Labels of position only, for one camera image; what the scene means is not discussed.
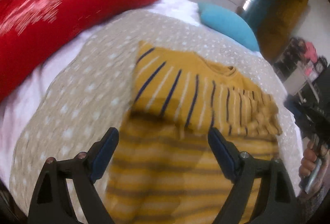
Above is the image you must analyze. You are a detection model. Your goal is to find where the yellow wooden door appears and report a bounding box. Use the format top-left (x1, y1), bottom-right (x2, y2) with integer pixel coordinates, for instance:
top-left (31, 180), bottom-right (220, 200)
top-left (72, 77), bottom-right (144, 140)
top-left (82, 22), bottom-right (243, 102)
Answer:
top-left (258, 0), bottom-right (309, 60)

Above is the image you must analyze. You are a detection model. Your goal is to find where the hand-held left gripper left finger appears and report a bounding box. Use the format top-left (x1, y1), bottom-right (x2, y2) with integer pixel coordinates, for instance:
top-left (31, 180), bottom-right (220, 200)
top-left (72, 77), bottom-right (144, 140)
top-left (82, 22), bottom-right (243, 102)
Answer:
top-left (28, 127), bottom-right (119, 224)

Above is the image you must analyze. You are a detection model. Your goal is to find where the red patterned pillow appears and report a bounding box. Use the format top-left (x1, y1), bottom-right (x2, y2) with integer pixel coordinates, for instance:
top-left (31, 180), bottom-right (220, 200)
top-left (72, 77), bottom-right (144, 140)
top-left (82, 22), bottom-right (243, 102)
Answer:
top-left (0, 0), bottom-right (171, 103)

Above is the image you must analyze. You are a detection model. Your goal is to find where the blue pillow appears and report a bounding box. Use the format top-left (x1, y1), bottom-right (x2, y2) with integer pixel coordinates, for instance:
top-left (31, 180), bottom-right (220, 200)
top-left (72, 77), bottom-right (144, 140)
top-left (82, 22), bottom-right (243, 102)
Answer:
top-left (198, 2), bottom-right (259, 51)

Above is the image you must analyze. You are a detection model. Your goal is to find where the person's right hand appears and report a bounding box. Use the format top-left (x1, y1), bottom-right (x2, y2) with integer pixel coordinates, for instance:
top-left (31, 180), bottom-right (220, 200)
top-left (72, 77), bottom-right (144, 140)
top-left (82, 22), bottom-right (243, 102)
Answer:
top-left (298, 136), bottom-right (326, 188)

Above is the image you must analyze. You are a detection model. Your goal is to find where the pink cloth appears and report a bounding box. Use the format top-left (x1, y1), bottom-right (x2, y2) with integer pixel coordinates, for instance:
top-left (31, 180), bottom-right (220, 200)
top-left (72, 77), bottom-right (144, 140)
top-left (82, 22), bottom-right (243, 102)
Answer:
top-left (304, 41), bottom-right (318, 62)

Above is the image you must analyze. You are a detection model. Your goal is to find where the person's right forearm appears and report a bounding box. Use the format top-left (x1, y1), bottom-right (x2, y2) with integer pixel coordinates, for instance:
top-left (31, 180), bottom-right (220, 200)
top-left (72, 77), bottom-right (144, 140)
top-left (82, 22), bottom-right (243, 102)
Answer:
top-left (296, 184), bottom-right (329, 224)

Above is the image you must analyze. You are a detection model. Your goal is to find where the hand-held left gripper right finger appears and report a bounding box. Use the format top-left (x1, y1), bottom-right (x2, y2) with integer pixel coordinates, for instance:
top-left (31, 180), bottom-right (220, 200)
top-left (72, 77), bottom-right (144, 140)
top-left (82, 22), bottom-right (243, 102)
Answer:
top-left (207, 127), bottom-right (301, 224)

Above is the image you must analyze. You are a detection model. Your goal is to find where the beige dotted quilt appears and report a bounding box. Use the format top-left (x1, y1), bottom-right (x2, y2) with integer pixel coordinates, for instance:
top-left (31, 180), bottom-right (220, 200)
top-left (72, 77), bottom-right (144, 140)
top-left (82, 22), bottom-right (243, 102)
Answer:
top-left (9, 11), bottom-right (303, 224)

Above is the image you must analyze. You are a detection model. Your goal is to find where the yellow striped sweater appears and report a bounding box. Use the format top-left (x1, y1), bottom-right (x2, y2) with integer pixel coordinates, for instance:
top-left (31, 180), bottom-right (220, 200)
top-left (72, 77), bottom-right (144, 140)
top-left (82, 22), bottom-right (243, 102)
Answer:
top-left (104, 41), bottom-right (283, 224)

